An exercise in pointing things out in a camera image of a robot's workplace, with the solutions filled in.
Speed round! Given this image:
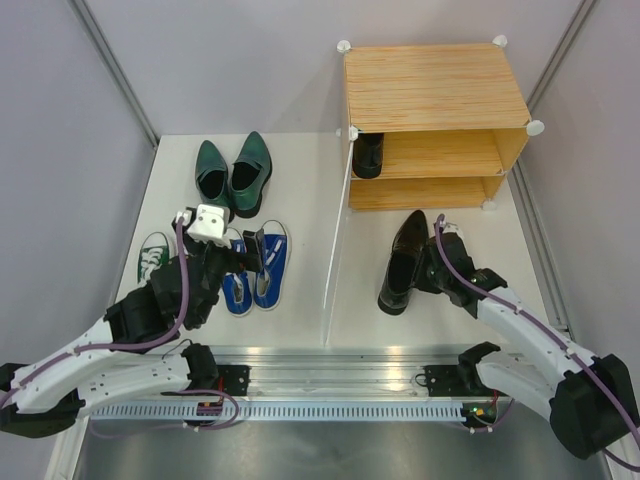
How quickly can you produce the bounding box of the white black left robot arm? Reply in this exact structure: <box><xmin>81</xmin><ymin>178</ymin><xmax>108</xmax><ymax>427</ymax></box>
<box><xmin>1</xmin><ymin>228</ymin><xmax>273</xmax><ymax>439</ymax></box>

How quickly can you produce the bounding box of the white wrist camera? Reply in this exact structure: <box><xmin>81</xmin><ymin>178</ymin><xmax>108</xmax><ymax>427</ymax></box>
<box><xmin>173</xmin><ymin>203</ymin><xmax>231</xmax><ymax>248</ymax></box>
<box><xmin>434</xmin><ymin>219</ymin><xmax>465</xmax><ymax>240</ymax></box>

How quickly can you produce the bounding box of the white cabinet door panel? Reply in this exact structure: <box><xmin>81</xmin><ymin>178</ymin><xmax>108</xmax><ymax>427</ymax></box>
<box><xmin>320</xmin><ymin>140</ymin><xmax>353</xmax><ymax>347</ymax></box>

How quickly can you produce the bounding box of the left green canvas sneaker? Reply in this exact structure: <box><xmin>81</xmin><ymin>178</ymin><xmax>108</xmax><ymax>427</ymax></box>
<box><xmin>137</xmin><ymin>231</ymin><xmax>175</xmax><ymax>287</ymax></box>

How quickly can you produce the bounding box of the blue canvas sneaker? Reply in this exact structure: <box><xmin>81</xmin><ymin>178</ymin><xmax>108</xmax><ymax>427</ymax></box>
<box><xmin>222</xmin><ymin>227</ymin><xmax>253</xmax><ymax>317</ymax></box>
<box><xmin>254</xmin><ymin>219</ymin><xmax>291</xmax><ymax>311</ymax></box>

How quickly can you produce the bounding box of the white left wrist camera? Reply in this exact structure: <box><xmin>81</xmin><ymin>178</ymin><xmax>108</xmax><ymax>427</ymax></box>
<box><xmin>173</xmin><ymin>203</ymin><xmax>231</xmax><ymax>248</ymax></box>

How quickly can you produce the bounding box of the wooden shoe cabinet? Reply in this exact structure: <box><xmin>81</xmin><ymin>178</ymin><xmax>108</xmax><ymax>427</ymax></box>
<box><xmin>337</xmin><ymin>35</ymin><xmax>545</xmax><ymax>211</ymax></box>

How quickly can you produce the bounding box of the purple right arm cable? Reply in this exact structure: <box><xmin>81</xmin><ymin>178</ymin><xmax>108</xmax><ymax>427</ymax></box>
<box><xmin>433</xmin><ymin>214</ymin><xmax>640</xmax><ymax>471</ymax></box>

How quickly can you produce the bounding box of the left blue canvas sneaker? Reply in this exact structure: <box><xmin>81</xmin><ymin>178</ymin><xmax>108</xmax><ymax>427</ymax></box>
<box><xmin>222</xmin><ymin>227</ymin><xmax>253</xmax><ymax>317</ymax></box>

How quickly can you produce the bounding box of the right blue canvas sneaker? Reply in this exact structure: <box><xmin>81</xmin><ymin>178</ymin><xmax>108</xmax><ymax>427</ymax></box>
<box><xmin>254</xmin><ymin>219</ymin><xmax>291</xmax><ymax>311</ymax></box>

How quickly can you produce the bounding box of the right green leather shoe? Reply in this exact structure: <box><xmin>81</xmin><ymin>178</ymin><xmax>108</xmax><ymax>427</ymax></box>
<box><xmin>231</xmin><ymin>131</ymin><xmax>273</xmax><ymax>219</ymax></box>

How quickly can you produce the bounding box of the white slotted cable duct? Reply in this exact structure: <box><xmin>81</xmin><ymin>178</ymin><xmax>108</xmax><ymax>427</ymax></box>
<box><xmin>91</xmin><ymin>400</ymin><xmax>466</xmax><ymax>422</ymax></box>

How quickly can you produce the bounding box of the black leather shoe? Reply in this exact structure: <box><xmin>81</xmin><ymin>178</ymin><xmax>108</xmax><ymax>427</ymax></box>
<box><xmin>377</xmin><ymin>210</ymin><xmax>428</xmax><ymax>316</ymax></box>
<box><xmin>352</xmin><ymin>133</ymin><xmax>384</xmax><ymax>179</ymax></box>

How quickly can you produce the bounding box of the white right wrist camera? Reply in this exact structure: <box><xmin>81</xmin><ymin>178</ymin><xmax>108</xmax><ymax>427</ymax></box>
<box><xmin>434</xmin><ymin>219</ymin><xmax>465</xmax><ymax>240</ymax></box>

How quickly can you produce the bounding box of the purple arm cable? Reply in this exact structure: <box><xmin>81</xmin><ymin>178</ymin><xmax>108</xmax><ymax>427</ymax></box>
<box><xmin>433</xmin><ymin>214</ymin><xmax>640</xmax><ymax>471</ymax></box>
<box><xmin>0</xmin><ymin>214</ymin><xmax>241</xmax><ymax>440</ymax></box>

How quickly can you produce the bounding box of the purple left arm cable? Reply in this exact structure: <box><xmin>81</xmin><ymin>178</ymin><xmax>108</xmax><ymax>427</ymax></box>
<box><xmin>0</xmin><ymin>214</ymin><xmax>241</xmax><ymax>440</ymax></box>

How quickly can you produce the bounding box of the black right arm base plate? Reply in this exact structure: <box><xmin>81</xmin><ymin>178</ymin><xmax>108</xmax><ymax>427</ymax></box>
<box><xmin>423</xmin><ymin>364</ymin><xmax>469</xmax><ymax>397</ymax></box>

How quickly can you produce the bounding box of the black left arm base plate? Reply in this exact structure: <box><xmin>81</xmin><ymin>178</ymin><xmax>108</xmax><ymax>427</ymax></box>
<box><xmin>161</xmin><ymin>363</ymin><xmax>250</xmax><ymax>396</ymax></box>

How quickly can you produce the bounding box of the green leather shoe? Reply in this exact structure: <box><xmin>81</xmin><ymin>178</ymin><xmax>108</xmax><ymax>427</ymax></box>
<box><xmin>231</xmin><ymin>131</ymin><xmax>273</xmax><ymax>219</ymax></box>
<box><xmin>195</xmin><ymin>140</ymin><xmax>234</xmax><ymax>210</ymax></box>

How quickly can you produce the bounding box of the aluminium mounting rail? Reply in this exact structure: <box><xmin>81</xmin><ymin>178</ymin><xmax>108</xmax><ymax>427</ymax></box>
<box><xmin>79</xmin><ymin>319</ymin><xmax>571</xmax><ymax>401</ymax></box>

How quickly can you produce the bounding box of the left green leather shoe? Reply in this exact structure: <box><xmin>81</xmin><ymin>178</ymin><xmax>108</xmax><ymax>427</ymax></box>
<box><xmin>195</xmin><ymin>140</ymin><xmax>234</xmax><ymax>210</ymax></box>

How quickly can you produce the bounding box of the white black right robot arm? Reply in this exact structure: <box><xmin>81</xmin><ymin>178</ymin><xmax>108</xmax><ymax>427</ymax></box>
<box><xmin>420</xmin><ymin>230</ymin><xmax>639</xmax><ymax>459</ymax></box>

